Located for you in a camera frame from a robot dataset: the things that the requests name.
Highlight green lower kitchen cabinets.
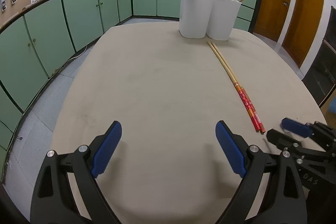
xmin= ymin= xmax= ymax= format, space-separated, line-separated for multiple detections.
xmin=0 ymin=0 xmax=263 ymax=183

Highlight red orange patterned chopstick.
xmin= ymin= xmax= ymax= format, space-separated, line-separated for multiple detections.
xmin=207 ymin=41 xmax=261 ymax=132

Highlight black glass display cabinet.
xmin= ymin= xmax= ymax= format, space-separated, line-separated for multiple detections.
xmin=303 ymin=6 xmax=335 ymax=107

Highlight red striped patterned chopstick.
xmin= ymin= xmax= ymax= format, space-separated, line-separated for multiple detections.
xmin=211 ymin=41 xmax=267 ymax=134

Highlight white twin-cup utensil holder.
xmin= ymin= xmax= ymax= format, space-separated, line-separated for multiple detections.
xmin=179 ymin=0 xmax=241 ymax=41

